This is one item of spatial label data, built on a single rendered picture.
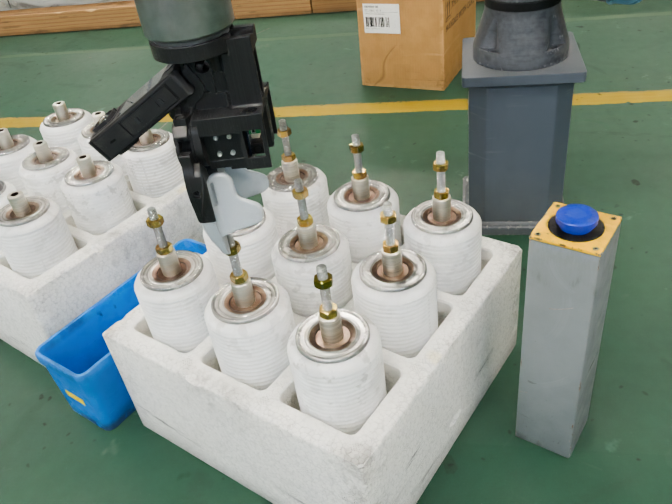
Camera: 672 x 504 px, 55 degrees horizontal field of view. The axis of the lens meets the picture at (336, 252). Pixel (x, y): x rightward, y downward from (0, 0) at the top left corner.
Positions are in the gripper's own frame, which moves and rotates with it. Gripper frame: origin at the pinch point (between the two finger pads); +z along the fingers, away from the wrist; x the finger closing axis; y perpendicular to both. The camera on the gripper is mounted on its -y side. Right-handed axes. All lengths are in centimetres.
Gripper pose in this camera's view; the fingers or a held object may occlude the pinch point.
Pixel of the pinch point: (220, 232)
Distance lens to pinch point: 66.9
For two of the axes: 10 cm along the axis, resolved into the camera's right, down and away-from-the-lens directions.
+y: 9.9, -1.0, -0.7
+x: 0.0, -5.9, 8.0
